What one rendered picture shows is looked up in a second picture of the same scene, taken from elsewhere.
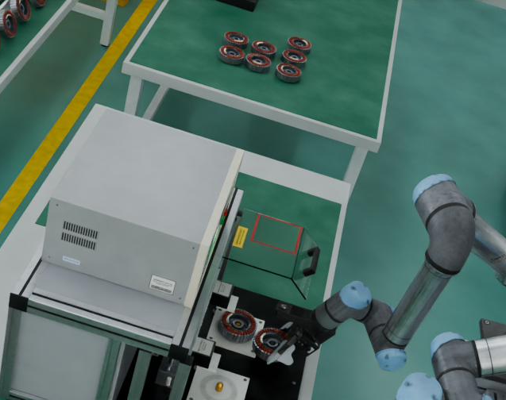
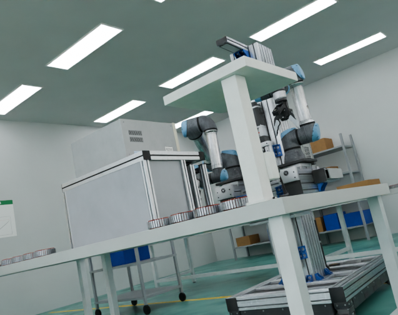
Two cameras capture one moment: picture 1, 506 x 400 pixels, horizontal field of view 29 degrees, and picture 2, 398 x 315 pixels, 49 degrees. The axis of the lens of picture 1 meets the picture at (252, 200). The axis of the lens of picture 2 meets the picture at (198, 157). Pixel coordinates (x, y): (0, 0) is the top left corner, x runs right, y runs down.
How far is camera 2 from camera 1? 2.77 m
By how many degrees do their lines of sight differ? 67
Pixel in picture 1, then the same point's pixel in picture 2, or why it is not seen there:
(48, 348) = (163, 182)
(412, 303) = (215, 147)
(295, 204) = not seen: hidden behind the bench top
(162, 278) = (168, 146)
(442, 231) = (205, 118)
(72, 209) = (129, 122)
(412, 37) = not seen: outside the picture
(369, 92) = not seen: hidden behind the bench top
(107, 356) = (184, 171)
